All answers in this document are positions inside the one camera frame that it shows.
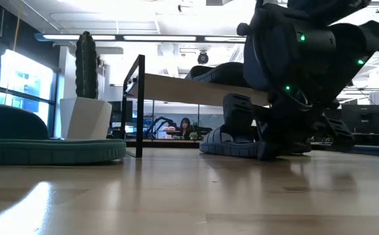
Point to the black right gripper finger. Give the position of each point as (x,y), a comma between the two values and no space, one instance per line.
(269,151)

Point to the black rubber slide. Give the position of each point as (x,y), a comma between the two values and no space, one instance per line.
(222,149)
(238,111)
(233,74)
(202,74)

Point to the green rubber slide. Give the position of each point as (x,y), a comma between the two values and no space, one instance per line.
(45,150)

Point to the black background robot arm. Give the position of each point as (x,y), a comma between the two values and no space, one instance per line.
(158,125)

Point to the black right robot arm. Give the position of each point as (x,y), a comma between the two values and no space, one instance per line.
(307,49)

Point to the dark background monitor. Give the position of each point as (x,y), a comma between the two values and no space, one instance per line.
(362,119)

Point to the person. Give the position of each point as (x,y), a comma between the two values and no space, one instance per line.
(184,129)

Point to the long ceiling light strip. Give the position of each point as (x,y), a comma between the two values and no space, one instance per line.
(143,38)

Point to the green cactus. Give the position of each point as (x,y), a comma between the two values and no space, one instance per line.
(86,65)

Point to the bright office window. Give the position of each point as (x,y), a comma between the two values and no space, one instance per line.
(26,75)

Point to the black dome ceiling camera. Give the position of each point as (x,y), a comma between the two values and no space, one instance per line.
(203,58)

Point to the wooden shelf with black frame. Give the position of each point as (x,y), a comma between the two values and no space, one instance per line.
(176,88)

